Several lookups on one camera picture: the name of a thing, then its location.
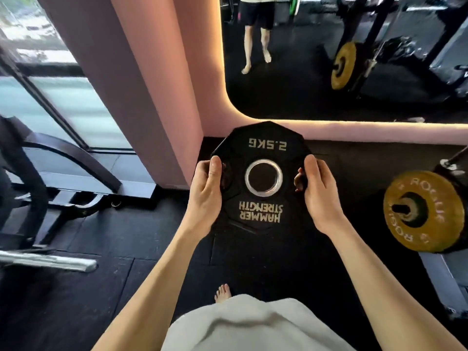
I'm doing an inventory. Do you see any person's right hand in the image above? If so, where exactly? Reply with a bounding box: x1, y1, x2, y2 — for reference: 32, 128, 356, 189
295, 154, 350, 237

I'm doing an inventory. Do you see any person's white shirt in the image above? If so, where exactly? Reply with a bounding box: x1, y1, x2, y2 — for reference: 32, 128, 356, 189
161, 294, 357, 351

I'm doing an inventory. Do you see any black exercise machine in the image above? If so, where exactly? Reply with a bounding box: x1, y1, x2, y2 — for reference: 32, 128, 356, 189
0, 115, 158, 253

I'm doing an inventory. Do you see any yellow weight plate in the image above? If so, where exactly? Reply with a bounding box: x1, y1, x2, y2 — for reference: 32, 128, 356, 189
383, 170, 466, 253

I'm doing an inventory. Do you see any person's left foot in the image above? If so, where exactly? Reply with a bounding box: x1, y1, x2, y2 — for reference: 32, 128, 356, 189
214, 284, 232, 304

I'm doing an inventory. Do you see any black weight plate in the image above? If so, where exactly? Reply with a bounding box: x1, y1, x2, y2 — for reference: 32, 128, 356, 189
211, 121, 315, 234

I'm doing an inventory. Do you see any glass window with black frame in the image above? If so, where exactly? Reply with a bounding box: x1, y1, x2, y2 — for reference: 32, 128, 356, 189
0, 0, 133, 151

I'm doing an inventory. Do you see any barbell sleeve with yellow plate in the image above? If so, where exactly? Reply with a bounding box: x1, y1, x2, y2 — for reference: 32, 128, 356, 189
391, 197, 422, 222

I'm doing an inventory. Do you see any wall mirror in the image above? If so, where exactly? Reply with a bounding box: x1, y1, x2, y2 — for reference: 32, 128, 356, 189
219, 0, 468, 125

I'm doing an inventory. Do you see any person's left hand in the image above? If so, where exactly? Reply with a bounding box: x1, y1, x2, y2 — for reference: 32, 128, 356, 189
182, 156, 224, 236

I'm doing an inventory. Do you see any grey rack base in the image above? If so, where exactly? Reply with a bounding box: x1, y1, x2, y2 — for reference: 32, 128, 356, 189
419, 248, 468, 319

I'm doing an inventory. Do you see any silver barbell sleeve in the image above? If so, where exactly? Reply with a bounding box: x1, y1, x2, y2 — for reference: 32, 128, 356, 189
0, 249, 98, 273

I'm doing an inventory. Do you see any person's right forearm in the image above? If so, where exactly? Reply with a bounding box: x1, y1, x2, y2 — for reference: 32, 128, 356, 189
323, 217, 467, 351

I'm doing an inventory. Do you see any person's left forearm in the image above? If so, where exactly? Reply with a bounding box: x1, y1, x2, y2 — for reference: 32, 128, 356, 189
91, 224, 213, 351

